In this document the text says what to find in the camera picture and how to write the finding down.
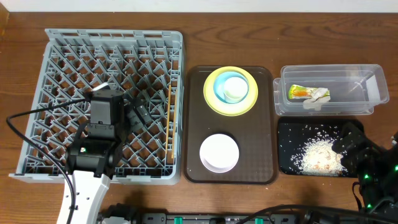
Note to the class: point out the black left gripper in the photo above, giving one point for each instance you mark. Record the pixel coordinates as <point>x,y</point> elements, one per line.
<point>134,120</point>

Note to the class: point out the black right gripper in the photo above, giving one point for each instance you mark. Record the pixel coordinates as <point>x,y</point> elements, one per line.
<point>357,137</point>

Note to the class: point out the white tissue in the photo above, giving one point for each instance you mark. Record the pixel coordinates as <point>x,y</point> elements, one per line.
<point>319,97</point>

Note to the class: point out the yellow green snack wrapper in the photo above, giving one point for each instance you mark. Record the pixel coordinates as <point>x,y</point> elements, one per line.
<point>300,92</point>

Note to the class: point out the yellow plate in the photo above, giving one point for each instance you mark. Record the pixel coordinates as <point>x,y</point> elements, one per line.
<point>230,109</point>

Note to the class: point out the white rice bowl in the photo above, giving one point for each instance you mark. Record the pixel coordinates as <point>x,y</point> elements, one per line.
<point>219,153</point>

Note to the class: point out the light blue bowl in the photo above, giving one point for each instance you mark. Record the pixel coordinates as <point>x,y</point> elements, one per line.
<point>219,83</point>

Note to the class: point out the white cup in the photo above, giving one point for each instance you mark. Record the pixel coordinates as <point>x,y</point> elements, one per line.
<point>235,89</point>

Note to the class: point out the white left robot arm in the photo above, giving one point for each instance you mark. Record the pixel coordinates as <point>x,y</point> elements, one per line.
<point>88,191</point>

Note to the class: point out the right wooden chopstick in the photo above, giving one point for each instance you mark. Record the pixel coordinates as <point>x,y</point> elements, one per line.
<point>174,126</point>

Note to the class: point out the wooden chopstick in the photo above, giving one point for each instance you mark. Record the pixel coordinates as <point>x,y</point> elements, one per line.
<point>174,126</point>
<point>168,118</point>

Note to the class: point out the spilled rice pile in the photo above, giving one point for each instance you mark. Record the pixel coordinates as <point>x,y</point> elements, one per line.
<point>314,155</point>

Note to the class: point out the left wooden chopstick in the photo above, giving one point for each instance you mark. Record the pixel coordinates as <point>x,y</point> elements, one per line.
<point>168,118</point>

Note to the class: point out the grey plastic dish rack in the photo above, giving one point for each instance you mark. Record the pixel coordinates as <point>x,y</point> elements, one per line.
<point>141,64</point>

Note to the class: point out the black tray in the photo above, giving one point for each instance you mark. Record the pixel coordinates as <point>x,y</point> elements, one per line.
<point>289,135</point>

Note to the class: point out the clear plastic bin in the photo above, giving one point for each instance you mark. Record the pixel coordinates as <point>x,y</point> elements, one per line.
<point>355,89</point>

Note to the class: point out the brown serving tray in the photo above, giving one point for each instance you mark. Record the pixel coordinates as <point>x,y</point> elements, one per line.
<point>254,132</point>

